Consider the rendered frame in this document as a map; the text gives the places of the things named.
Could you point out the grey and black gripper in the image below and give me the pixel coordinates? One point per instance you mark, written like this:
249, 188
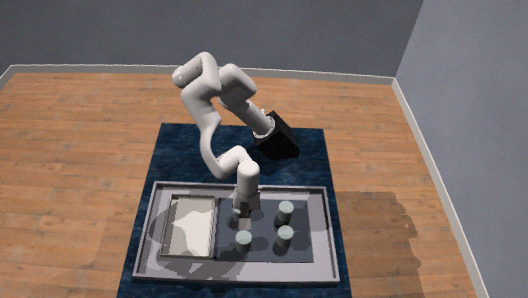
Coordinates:
254, 203

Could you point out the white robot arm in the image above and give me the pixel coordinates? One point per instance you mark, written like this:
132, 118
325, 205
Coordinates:
196, 98

